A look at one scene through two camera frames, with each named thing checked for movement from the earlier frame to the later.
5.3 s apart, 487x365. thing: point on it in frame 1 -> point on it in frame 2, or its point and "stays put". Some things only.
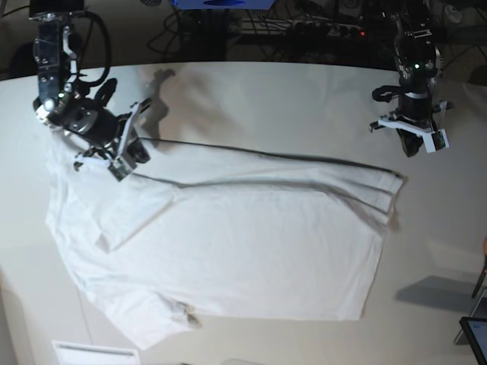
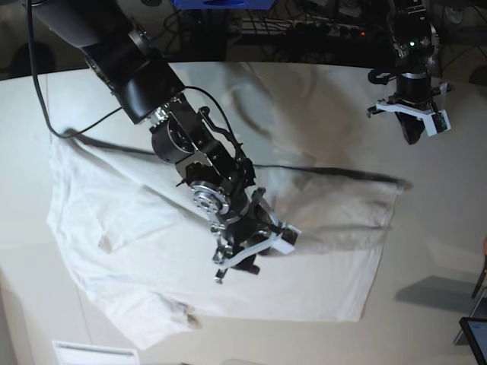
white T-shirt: [202, 231] stays put
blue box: [202, 4] stays put
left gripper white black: [119, 157] -> [258, 232]
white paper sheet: [70, 353] stays put
